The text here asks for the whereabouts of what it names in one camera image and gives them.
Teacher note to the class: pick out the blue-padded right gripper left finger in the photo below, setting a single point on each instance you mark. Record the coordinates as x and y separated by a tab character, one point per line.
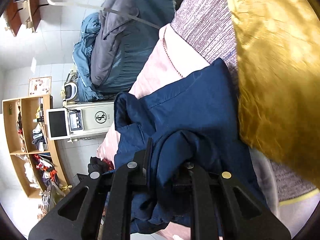
109	195

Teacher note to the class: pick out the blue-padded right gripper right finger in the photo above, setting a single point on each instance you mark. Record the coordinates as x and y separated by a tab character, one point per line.
224	209

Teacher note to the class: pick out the navy blue padded jacket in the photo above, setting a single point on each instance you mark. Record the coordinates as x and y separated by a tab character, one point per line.
193	119

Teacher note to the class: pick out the red patterned garment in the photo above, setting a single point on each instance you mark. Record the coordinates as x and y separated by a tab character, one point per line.
109	165

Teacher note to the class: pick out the black quilted jacket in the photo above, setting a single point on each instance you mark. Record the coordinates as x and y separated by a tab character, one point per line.
96	165

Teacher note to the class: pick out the white machine with control panel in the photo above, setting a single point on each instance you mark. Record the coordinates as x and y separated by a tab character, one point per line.
86	120

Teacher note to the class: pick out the white tablet screen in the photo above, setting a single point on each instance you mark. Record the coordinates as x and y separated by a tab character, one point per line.
57	123

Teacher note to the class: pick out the wooden cubby shelf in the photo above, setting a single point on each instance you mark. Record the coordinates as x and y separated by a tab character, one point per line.
18	116

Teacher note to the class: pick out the white kettle appliance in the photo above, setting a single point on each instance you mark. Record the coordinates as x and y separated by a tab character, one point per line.
71	91

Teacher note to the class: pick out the gold satin pillow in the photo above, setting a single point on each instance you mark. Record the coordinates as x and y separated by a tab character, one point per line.
277	43

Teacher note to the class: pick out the pink polka dot bedsheet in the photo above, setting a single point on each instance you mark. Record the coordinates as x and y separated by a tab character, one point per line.
172	59

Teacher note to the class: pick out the wall poster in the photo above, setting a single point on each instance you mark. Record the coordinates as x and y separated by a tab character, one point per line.
39	86

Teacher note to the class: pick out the wooden wall shelf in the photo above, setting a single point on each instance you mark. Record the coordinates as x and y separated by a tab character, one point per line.
22	12

